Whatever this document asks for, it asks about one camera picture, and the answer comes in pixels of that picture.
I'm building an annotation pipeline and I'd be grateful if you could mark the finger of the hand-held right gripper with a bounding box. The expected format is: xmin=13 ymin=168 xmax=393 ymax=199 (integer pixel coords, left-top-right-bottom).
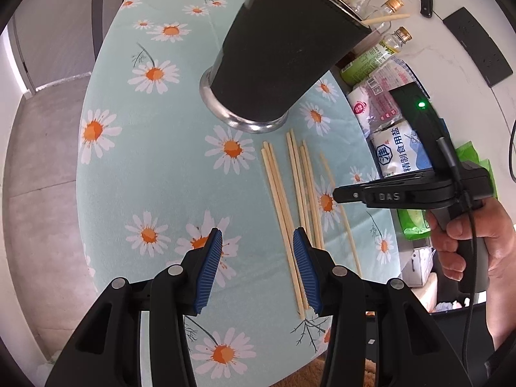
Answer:
xmin=333 ymin=183 xmax=368 ymax=206

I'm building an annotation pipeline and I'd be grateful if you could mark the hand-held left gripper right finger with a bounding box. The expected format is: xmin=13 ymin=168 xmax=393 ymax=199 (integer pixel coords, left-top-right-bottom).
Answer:
xmin=292 ymin=227 xmax=472 ymax=387

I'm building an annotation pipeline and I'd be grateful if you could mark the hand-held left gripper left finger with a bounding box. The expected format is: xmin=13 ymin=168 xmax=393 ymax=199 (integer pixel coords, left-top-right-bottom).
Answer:
xmin=44 ymin=228 xmax=224 ymax=387

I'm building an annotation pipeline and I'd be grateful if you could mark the pile of wooden chopsticks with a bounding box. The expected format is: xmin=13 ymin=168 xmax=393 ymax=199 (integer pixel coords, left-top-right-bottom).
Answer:
xmin=264 ymin=129 xmax=325 ymax=311

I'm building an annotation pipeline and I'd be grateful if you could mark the black cup with metal base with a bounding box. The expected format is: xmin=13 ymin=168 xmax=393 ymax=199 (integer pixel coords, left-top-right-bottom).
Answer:
xmin=199 ymin=0 xmax=373 ymax=134

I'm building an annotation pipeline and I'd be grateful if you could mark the person's right forearm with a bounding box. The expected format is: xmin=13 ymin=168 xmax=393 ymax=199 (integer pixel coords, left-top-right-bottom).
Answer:
xmin=484 ymin=282 xmax=516 ymax=355

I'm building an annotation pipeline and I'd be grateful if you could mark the person's right hand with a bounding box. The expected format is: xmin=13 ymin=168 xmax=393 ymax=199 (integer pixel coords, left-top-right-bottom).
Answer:
xmin=426 ymin=199 xmax=516 ymax=291

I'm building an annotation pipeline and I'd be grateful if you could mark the white blue salt packet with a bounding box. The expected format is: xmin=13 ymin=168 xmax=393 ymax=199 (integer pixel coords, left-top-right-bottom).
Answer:
xmin=369 ymin=123 xmax=434 ymax=179

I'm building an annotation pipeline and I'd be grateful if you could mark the pink white sugar packet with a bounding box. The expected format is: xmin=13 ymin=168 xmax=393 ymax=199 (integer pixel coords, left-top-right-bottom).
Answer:
xmin=347 ymin=76 xmax=400 ymax=138

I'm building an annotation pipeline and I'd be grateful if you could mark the green plastic bag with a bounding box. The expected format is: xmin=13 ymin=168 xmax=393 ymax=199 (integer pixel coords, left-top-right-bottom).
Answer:
xmin=397 ymin=141 xmax=494 ymax=240

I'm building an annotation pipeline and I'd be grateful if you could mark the green label glass bottle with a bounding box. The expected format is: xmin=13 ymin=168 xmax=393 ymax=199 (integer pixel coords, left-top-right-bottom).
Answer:
xmin=340 ymin=26 xmax=412 ymax=86

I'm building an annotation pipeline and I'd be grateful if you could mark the white cardboard box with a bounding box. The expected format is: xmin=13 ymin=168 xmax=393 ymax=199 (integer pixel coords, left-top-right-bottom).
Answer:
xmin=401 ymin=246 xmax=438 ymax=288

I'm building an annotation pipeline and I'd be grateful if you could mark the red label gold cap bottle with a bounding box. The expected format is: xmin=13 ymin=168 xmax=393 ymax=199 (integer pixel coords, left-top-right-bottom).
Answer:
xmin=365 ymin=0 xmax=404 ymax=35

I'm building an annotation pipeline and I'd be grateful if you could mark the black wall socket panel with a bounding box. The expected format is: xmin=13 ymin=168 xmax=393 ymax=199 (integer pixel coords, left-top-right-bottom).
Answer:
xmin=442 ymin=7 xmax=513 ymax=87

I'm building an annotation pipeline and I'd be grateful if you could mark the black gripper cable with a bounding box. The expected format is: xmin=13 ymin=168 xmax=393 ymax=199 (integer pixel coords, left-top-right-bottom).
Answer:
xmin=435 ymin=137 xmax=484 ymax=387

